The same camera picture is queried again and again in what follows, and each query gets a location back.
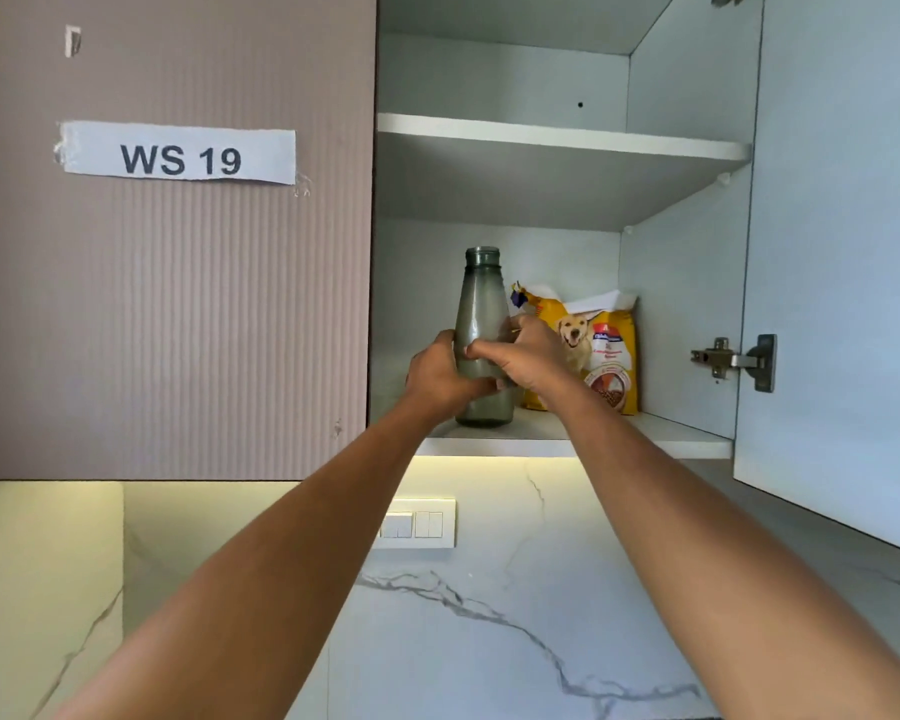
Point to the yellow dog food bag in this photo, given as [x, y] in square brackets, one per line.
[615, 352]

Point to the grey water bottle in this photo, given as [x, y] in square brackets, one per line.
[484, 307]

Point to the person's right forearm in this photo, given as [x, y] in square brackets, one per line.
[720, 562]

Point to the white cabinet shelf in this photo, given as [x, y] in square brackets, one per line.
[532, 179]

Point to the person's left forearm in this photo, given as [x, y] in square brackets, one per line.
[270, 592]

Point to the white switch panel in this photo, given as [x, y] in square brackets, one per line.
[420, 524]

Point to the person's left hand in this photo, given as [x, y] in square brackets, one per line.
[439, 382]

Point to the brown wall cabinet body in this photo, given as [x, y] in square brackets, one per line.
[495, 74]

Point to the white paper label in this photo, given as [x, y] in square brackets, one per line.
[180, 158]

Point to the person's right hand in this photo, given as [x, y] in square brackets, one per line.
[540, 359]

